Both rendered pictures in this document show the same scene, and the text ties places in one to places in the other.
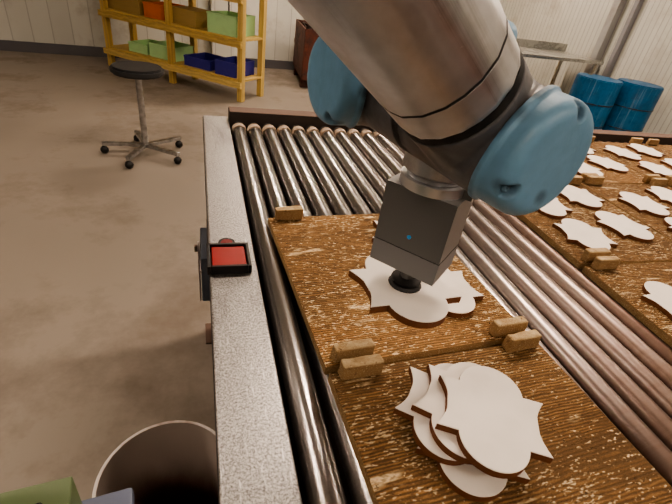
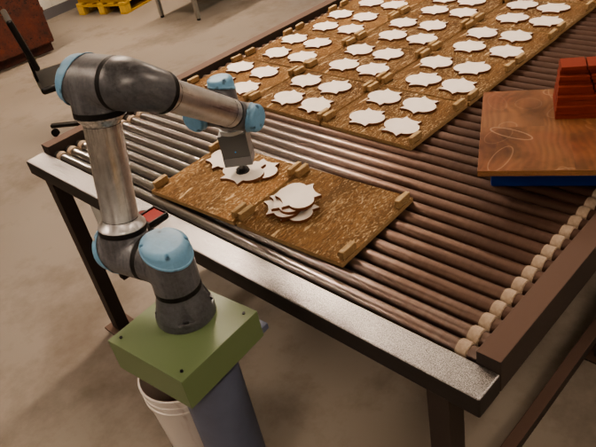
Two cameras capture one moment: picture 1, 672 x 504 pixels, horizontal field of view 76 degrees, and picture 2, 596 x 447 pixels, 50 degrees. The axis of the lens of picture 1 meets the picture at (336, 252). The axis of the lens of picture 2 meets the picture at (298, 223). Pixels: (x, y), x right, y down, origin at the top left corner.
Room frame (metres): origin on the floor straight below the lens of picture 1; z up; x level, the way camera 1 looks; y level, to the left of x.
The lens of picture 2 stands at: (-1.21, 0.35, 2.01)
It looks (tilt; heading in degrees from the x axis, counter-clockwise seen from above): 35 degrees down; 341
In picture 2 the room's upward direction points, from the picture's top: 12 degrees counter-clockwise
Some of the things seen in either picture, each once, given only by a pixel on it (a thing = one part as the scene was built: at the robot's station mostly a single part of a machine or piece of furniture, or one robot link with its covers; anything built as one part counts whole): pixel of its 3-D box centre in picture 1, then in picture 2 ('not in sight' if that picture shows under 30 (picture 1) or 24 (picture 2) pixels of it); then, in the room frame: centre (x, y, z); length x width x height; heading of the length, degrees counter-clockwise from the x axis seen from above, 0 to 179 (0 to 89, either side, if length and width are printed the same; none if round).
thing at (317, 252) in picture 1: (381, 271); (227, 180); (0.66, -0.09, 0.93); 0.41 x 0.35 x 0.02; 24
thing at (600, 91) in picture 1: (605, 112); not in sight; (5.61, -2.98, 0.39); 1.06 x 0.64 x 0.77; 117
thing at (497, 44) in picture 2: not in sight; (493, 42); (0.90, -1.42, 0.94); 0.41 x 0.35 x 0.04; 20
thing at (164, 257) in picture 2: not in sight; (168, 261); (0.07, 0.24, 1.13); 0.13 x 0.12 x 0.14; 35
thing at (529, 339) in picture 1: (521, 340); (301, 170); (0.51, -0.30, 0.95); 0.06 x 0.02 x 0.03; 113
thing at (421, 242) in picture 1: (428, 217); (237, 142); (0.46, -0.10, 1.15); 0.10 x 0.09 x 0.16; 151
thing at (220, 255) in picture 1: (228, 258); (152, 216); (0.63, 0.19, 0.92); 0.06 x 0.06 x 0.01; 20
